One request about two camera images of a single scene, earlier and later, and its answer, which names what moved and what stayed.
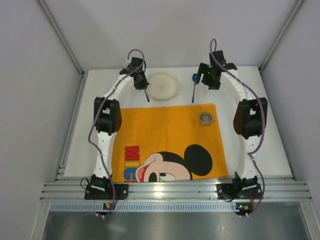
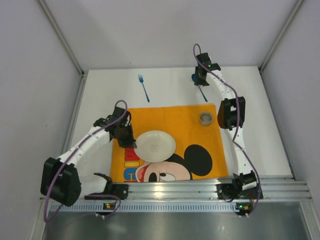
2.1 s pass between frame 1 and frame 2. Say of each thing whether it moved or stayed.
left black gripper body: moved
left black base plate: stayed
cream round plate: moved
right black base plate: stayed
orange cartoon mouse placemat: stayed
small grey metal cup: stayed
